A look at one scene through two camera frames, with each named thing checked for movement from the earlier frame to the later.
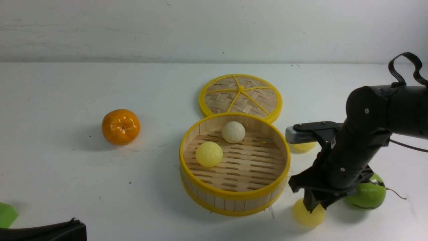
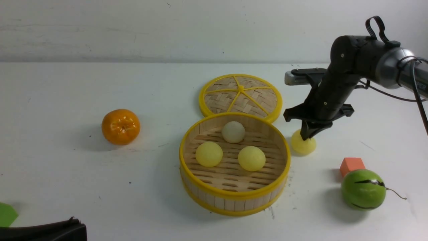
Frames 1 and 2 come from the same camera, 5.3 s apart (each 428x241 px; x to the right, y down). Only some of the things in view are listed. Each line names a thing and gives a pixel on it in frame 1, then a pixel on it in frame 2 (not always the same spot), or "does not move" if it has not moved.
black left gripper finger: x=74 y=230 does not move
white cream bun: x=233 y=132 does not move
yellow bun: x=209 y=154 does not move
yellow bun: x=303 y=216 to x=251 y=158
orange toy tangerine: x=120 y=127 does not move
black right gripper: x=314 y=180 to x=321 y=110
